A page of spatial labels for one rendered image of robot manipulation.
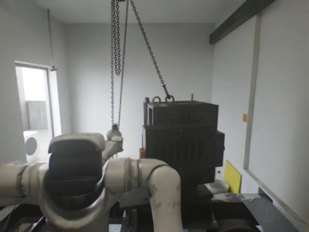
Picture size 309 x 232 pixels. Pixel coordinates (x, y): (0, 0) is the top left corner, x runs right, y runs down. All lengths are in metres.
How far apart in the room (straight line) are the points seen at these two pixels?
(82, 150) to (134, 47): 3.28
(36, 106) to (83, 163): 8.26
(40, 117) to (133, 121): 5.62
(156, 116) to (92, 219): 0.85
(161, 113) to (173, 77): 2.41
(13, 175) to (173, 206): 0.43
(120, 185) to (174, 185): 0.15
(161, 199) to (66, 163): 0.25
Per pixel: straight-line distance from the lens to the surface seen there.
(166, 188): 0.52
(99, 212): 0.51
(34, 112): 8.79
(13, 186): 0.63
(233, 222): 1.86
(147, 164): 0.55
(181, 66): 3.63
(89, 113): 3.87
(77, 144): 0.50
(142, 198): 1.52
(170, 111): 1.25
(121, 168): 0.49
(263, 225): 1.87
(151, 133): 1.11
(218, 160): 1.52
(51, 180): 0.51
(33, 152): 5.15
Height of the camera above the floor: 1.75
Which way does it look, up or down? 10 degrees down
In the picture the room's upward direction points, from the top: straight up
